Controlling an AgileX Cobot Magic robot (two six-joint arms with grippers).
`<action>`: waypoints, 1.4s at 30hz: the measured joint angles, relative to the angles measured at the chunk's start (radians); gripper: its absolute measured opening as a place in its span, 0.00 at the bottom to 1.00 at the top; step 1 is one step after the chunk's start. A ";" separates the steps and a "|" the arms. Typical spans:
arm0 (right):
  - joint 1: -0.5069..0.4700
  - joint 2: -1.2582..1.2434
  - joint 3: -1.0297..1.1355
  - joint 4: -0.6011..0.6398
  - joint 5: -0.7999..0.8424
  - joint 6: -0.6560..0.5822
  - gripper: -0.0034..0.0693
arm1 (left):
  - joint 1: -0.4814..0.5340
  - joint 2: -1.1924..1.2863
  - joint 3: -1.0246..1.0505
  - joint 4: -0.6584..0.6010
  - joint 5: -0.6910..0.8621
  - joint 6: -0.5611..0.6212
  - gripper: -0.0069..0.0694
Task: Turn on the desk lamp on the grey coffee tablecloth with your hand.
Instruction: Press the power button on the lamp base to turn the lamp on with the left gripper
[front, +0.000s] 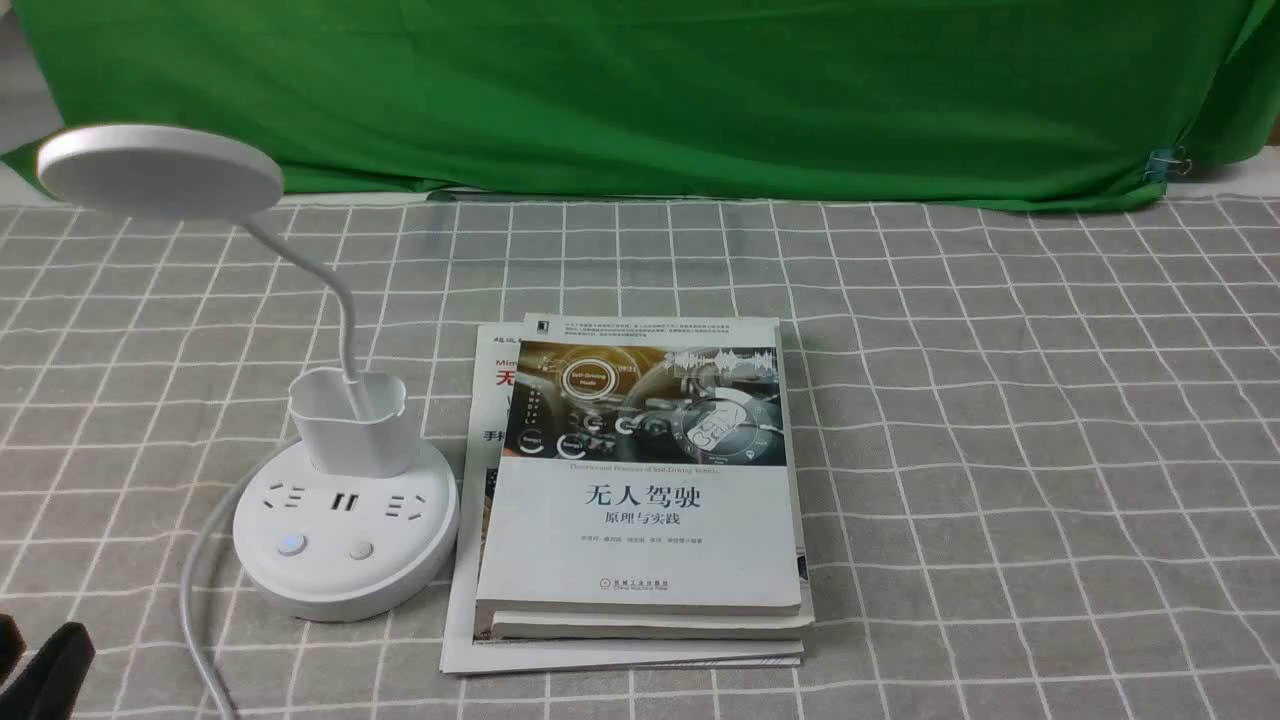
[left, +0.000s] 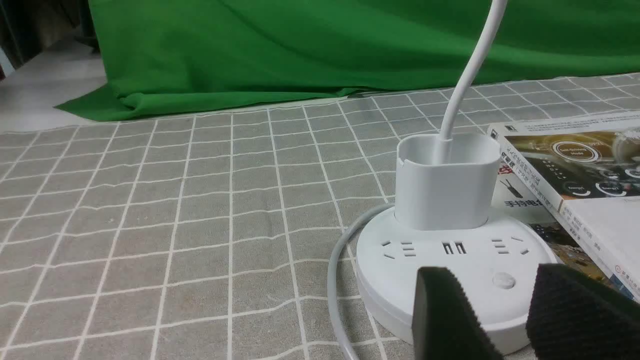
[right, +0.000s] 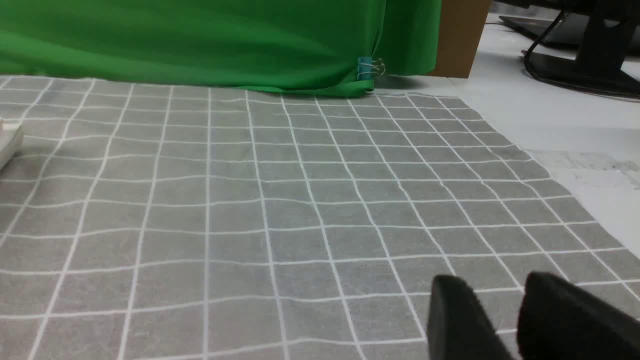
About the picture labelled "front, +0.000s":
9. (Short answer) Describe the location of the top book with car cover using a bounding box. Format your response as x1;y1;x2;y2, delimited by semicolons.
475;313;804;618

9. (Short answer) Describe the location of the grey checked tablecloth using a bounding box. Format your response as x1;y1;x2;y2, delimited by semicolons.
1;199;1279;719

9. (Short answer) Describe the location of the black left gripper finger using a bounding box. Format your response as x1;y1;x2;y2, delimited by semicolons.
1;623;96;719

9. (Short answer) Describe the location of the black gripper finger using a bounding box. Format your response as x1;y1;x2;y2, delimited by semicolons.
0;614;27;676

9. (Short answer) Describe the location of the green backdrop cloth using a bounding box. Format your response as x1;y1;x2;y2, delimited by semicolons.
12;1;1277;211

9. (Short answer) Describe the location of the blue binder clip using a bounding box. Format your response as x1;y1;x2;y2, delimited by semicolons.
1143;146;1194;184

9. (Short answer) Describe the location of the white desk lamp with sockets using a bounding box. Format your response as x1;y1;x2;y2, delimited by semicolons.
37;124;460;623

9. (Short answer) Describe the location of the bottom thin magazine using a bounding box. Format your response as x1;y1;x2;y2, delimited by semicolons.
440;322;804;675

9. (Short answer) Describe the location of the white lamp power cable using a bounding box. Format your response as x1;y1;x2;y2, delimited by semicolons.
179;474;262;720

